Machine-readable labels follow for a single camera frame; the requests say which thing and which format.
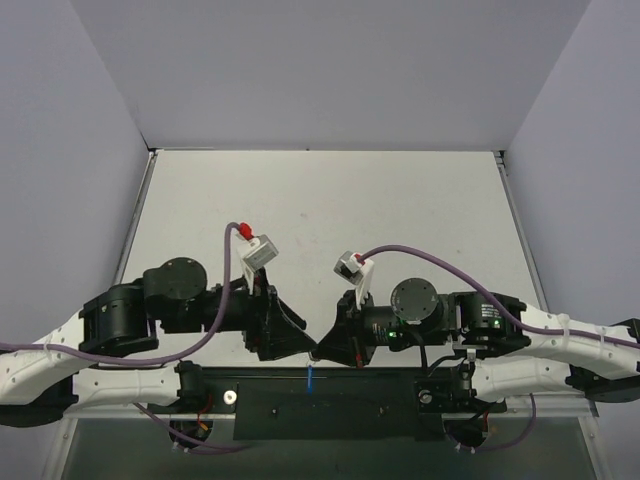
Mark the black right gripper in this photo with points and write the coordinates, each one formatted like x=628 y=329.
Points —
x=355 y=331

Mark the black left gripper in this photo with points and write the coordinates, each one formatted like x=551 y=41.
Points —
x=261 y=323

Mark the blue key tag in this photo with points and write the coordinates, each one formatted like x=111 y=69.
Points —
x=309 y=379

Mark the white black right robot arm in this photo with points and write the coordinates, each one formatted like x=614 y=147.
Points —
x=474 y=354

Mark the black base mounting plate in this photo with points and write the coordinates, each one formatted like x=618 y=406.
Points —
x=346 y=404

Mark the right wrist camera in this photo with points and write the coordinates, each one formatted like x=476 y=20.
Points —
x=358 y=272

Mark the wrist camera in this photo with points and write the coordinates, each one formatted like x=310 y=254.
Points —
x=253 y=255
x=358 y=272

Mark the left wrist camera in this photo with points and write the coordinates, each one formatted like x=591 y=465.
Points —
x=253 y=255

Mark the aluminium frame rail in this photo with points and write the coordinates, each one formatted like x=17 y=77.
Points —
x=540 y=295

